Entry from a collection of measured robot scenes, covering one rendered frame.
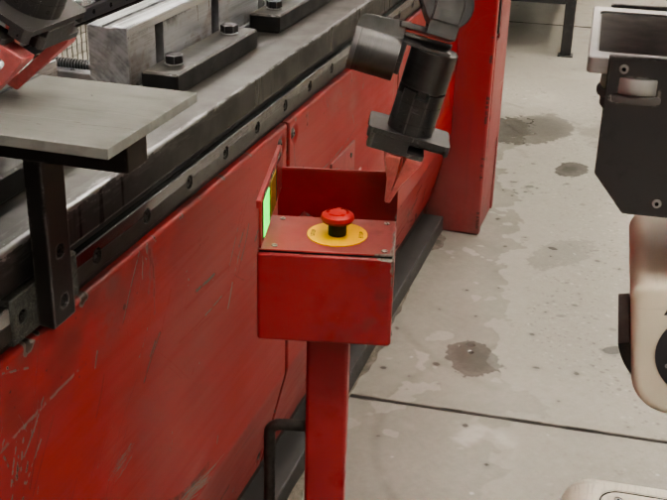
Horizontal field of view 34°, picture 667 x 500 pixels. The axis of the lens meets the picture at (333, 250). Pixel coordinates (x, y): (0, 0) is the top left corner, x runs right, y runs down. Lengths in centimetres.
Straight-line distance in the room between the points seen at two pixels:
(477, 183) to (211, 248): 181
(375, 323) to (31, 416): 41
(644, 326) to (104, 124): 60
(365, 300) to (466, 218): 203
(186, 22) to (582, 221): 206
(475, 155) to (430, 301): 54
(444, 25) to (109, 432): 61
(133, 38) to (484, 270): 177
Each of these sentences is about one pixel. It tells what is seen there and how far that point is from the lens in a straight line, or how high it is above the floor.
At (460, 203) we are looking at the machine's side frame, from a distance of 327.
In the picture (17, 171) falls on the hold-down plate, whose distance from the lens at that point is 117.
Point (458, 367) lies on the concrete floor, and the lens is 259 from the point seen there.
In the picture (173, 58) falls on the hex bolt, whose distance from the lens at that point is 153.
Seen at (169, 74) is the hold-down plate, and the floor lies 90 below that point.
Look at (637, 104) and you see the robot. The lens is 109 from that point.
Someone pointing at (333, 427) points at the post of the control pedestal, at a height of 49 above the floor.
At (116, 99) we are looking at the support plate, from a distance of 105.
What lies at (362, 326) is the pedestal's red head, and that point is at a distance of 129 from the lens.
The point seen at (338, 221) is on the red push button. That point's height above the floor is 80.
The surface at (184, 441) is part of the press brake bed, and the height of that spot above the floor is 43.
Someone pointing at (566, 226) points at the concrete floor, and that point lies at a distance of 343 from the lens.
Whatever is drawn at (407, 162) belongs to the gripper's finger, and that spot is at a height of 85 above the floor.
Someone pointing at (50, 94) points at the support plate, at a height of 100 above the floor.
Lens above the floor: 130
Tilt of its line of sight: 24 degrees down
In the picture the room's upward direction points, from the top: 1 degrees clockwise
